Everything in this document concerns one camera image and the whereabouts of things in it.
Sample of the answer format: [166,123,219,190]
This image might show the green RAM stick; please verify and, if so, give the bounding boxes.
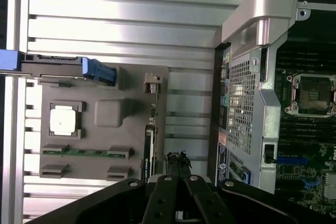
[43,149,130,157]

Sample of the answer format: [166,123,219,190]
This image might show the open black PC case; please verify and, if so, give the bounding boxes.
[214,0,336,201]

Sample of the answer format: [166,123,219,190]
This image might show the grey plastic parts rack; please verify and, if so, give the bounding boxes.
[38,63,170,183]

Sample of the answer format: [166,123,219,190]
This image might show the blue expansion slot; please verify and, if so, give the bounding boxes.
[276,156,308,164]

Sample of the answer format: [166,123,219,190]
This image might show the silver CPU chip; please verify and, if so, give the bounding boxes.
[49,105,78,136]

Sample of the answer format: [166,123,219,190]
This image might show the CPU socket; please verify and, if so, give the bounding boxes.
[285,72,336,118]

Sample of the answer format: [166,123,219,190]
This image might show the green motherboard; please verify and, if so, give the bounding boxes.
[272,42,336,201]

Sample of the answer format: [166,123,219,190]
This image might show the hard disk with blue bracket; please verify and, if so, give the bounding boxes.
[0,49,117,88]

